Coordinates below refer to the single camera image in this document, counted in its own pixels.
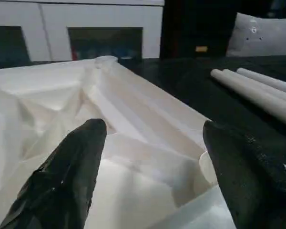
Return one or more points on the black box with yellow label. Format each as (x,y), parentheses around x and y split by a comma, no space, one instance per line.
(181,28)

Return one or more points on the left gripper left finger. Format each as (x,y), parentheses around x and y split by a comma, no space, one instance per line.
(62,186)

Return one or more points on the white plastic table top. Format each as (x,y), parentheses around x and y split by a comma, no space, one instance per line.
(133,107)

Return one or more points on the white glass-door cabinet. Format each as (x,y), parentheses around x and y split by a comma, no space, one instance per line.
(54,23)

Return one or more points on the grey cushion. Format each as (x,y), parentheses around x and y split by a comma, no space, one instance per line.
(271,40)

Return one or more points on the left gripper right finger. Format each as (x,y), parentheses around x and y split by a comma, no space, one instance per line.
(248,179)

